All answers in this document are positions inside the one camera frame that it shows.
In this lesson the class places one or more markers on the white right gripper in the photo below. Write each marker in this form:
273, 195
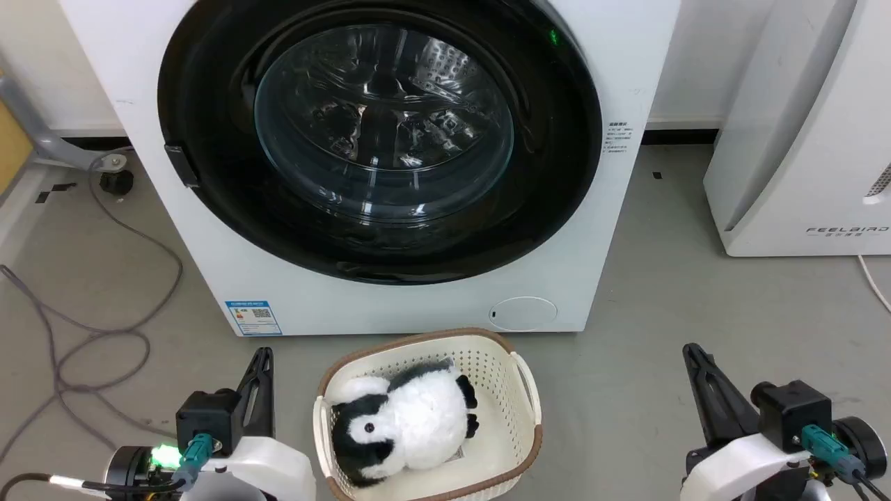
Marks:
738, 470

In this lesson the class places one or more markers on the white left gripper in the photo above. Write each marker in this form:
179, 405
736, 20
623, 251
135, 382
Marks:
271, 466

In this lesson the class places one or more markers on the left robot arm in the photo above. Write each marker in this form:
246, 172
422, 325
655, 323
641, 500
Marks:
132, 467

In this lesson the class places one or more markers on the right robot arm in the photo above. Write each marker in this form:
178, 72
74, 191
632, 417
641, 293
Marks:
860, 445

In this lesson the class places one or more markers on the black round washer door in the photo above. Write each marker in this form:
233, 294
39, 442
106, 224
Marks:
209, 104

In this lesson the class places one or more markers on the white front-load washing machine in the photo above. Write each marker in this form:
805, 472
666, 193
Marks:
626, 62

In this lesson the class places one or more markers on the blue energy label sticker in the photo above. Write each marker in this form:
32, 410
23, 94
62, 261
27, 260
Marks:
253, 317

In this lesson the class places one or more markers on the black white penguin plush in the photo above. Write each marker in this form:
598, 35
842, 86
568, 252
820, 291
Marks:
418, 417

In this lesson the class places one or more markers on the cream plastic laundry basket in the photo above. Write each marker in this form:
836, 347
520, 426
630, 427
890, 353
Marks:
498, 376

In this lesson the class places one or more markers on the black round foot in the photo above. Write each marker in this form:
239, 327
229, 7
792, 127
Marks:
117, 182

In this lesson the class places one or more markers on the white Feelbird appliance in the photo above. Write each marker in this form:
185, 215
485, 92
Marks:
800, 139

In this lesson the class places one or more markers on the small text label sticker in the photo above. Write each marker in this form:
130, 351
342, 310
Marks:
618, 138

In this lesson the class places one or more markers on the black floor tape piece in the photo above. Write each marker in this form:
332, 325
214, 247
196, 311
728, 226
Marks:
57, 191

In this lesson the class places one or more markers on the yellow wooden panel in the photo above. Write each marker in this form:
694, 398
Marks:
12, 146

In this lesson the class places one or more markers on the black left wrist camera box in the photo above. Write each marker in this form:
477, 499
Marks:
207, 417

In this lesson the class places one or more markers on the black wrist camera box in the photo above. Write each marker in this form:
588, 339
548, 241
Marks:
207, 417
793, 410

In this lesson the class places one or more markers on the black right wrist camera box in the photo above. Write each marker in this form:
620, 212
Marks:
793, 410

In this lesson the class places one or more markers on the grey metal frame leg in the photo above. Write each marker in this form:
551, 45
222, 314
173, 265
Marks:
42, 132

